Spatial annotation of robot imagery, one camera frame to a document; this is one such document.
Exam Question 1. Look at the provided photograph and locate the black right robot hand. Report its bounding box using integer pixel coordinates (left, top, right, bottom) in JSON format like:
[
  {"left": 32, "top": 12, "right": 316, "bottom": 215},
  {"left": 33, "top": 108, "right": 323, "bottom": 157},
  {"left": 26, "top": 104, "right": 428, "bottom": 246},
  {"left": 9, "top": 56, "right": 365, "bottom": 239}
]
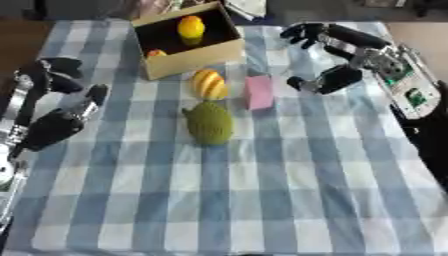
[{"left": 278, "top": 22, "right": 394, "bottom": 96}]

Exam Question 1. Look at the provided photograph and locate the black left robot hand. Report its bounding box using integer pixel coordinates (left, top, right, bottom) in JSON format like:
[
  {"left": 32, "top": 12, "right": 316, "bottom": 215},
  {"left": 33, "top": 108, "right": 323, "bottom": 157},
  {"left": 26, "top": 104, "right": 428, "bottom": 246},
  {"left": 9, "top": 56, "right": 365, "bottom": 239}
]
[{"left": 12, "top": 56, "right": 111, "bottom": 160}]

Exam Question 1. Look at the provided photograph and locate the tan cardboard box black inside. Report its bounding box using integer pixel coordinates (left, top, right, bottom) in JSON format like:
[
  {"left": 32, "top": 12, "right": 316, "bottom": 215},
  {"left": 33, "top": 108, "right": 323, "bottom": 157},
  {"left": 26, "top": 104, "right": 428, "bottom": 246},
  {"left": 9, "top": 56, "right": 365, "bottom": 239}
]
[{"left": 129, "top": 0, "right": 247, "bottom": 81}]

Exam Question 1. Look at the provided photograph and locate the pink block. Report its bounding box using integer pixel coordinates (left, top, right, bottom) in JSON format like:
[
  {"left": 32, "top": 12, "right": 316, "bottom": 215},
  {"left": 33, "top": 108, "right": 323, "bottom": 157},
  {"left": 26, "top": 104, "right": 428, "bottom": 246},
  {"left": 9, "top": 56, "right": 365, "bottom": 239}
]
[{"left": 243, "top": 74, "right": 277, "bottom": 111}]

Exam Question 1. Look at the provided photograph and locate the yellow orange striped toy fruit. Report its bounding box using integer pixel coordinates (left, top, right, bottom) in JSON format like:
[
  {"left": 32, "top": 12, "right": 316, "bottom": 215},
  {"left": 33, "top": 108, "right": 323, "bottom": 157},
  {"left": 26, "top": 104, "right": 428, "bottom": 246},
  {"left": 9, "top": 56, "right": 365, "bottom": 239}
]
[{"left": 190, "top": 68, "right": 231, "bottom": 102}]

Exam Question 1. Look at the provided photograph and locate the green knitted toy fruit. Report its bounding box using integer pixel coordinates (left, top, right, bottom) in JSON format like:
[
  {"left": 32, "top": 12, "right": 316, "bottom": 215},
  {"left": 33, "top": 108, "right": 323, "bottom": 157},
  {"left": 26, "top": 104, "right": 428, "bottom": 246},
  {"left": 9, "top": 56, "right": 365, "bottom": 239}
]
[{"left": 180, "top": 101, "right": 237, "bottom": 146}]

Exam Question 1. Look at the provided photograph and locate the yellow toy lemon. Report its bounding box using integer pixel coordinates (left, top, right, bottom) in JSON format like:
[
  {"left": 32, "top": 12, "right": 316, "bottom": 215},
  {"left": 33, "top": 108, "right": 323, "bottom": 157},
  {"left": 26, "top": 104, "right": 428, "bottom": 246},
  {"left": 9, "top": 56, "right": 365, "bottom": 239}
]
[{"left": 176, "top": 15, "right": 207, "bottom": 40}]

